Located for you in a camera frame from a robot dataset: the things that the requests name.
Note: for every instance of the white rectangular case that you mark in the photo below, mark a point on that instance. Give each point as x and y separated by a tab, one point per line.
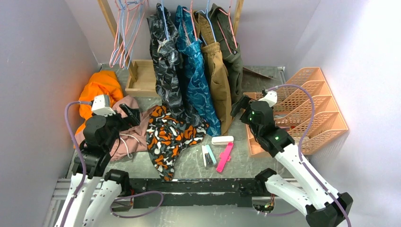
222	140

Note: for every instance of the light blue stapler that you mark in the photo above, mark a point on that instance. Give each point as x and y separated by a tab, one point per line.
209	159

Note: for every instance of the tan brown shorts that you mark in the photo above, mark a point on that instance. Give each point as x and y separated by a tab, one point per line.
215	72

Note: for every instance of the pink plastic clip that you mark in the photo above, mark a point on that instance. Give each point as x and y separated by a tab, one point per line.
224	157

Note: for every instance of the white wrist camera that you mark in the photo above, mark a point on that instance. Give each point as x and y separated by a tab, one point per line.
270	97
101	106

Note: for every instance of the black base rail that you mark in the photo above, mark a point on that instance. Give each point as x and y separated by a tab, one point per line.
198	192

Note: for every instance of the orange camouflage shorts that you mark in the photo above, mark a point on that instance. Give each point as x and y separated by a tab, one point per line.
167	137

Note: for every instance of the pink wire hanger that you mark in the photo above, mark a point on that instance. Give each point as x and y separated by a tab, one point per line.
114	61

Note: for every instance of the blue patterned shorts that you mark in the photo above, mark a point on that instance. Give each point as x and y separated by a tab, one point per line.
196	86

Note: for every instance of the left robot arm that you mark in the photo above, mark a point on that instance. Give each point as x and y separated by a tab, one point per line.
92	190

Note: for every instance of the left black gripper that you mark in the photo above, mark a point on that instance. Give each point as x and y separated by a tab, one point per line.
132	113

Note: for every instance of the pink drawstring shorts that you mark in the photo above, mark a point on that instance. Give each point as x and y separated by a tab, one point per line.
134	139

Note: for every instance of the wooden clothes rack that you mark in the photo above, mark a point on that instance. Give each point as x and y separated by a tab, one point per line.
141	76

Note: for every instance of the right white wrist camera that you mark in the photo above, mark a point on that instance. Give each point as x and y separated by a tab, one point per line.
270	97

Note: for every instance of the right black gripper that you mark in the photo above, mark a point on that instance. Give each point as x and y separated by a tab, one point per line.
243	103

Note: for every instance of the peach plastic file organizer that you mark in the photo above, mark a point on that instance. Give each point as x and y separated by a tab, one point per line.
309	104

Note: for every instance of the black grey patterned shorts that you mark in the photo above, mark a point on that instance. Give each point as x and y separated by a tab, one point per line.
166	59

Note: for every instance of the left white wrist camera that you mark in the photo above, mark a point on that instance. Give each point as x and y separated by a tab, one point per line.
101	106

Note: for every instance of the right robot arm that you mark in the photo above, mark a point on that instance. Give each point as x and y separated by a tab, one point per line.
320	203

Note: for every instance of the dark olive green shorts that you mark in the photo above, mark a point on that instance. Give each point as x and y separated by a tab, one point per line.
230	49

